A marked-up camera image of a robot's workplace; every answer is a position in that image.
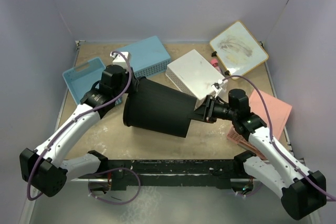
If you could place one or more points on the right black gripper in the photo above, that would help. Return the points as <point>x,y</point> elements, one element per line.
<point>205,112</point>

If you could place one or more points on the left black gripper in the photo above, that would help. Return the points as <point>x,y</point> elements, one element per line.
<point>127,75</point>

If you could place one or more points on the blue basket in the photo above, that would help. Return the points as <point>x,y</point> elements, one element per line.
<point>148,57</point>
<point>80,79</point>

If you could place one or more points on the white plastic basket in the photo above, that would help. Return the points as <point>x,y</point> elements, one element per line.
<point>193,75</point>

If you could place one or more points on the large black plastic bucket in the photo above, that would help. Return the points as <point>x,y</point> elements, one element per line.
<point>159,108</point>

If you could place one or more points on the pink plastic basket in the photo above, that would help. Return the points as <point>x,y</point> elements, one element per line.
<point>279,112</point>

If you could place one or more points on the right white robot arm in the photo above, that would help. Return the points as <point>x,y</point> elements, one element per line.
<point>300,190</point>

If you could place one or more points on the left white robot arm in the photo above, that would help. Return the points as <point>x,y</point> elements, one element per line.
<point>45,168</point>

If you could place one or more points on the pink capped small bottle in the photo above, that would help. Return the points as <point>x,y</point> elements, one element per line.
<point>215,64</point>

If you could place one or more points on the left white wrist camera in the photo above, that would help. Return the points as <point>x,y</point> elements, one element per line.
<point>118,60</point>

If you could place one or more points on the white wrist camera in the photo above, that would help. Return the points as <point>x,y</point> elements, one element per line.
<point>220,88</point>
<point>118,60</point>

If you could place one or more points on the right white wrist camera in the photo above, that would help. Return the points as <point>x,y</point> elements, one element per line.
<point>220,88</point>

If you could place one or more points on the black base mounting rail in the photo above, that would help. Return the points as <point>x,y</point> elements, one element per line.
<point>218,173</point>

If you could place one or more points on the small whiteboard with wooden frame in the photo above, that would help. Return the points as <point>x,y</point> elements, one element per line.
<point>238,50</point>

